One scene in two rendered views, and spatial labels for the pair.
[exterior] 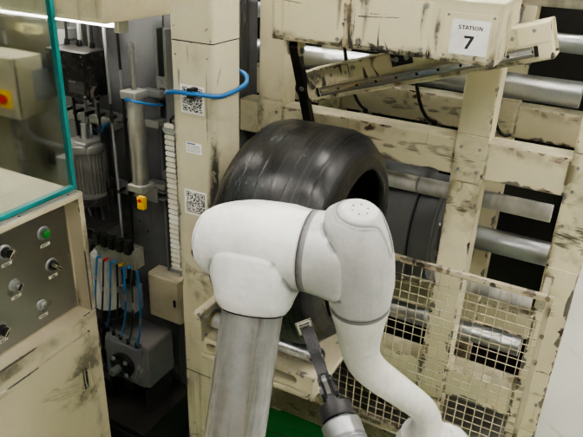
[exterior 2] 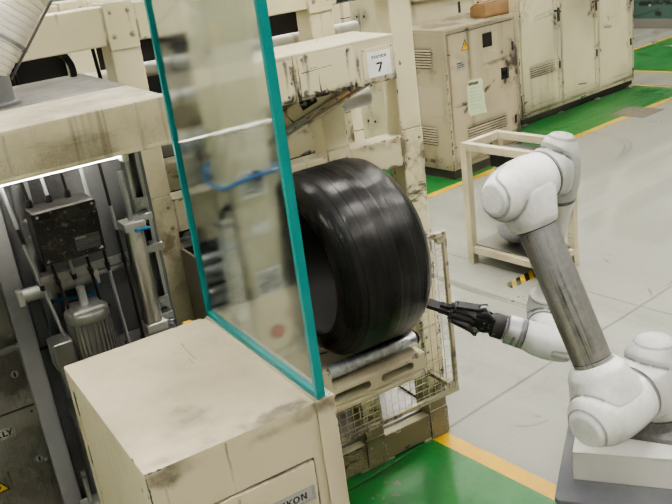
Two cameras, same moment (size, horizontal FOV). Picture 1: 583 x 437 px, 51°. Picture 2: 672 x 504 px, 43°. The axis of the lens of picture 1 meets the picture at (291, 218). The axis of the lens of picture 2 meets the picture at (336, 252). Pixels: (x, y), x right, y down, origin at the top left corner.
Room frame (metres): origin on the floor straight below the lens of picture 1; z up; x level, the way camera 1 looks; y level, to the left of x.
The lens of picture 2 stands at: (0.14, 2.01, 2.13)
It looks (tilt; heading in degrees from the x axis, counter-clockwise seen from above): 21 degrees down; 304
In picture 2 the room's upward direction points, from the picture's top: 8 degrees counter-clockwise
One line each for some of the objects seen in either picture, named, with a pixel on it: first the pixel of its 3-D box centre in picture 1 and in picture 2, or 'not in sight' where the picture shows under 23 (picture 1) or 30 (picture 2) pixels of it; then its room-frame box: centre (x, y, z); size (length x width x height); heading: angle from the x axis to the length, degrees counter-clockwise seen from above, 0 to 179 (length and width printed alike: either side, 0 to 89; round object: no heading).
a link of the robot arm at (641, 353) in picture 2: not in sight; (653, 373); (0.58, -0.07, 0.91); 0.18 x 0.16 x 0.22; 71
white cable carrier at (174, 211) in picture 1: (179, 201); not in sight; (1.61, 0.33, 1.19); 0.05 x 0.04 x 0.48; 153
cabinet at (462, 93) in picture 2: not in sight; (462, 94); (3.19, -4.83, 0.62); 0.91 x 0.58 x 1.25; 71
